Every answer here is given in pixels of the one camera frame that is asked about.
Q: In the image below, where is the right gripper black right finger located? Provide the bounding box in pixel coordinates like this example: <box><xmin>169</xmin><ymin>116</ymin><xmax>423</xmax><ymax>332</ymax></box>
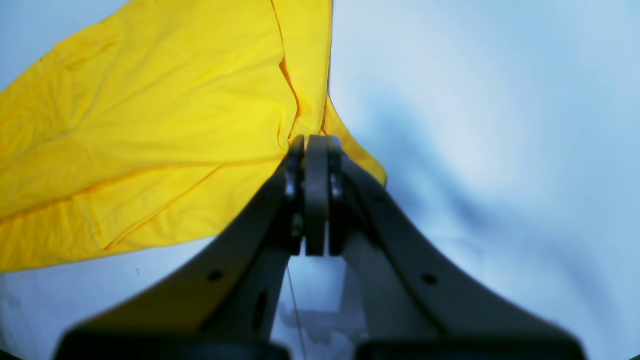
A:
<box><xmin>316</xmin><ymin>136</ymin><xmax>585</xmax><ymax>360</ymax></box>

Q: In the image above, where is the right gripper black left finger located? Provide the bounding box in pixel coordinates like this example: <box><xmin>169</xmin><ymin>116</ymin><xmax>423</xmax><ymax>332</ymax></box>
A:
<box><xmin>55</xmin><ymin>136</ymin><xmax>306</xmax><ymax>360</ymax></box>

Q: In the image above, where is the orange T-shirt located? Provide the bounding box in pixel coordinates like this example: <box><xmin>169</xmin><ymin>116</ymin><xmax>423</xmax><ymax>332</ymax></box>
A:
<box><xmin>0</xmin><ymin>0</ymin><xmax>387</xmax><ymax>272</ymax></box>

